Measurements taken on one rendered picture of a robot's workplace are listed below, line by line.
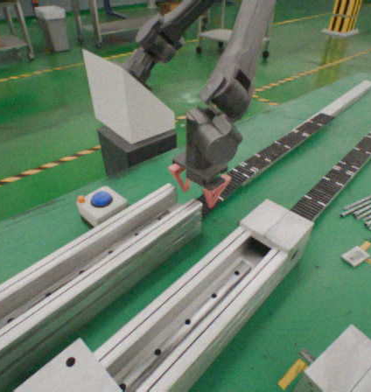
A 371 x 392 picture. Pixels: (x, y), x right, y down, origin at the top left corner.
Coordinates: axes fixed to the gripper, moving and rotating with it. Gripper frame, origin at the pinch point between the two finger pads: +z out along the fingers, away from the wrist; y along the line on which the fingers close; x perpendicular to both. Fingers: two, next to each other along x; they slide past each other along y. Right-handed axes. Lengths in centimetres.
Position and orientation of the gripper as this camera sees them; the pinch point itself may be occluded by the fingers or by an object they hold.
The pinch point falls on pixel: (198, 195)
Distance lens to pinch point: 69.3
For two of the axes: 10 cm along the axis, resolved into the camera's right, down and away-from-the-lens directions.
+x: 7.0, -4.6, 5.5
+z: 0.0, 7.7, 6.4
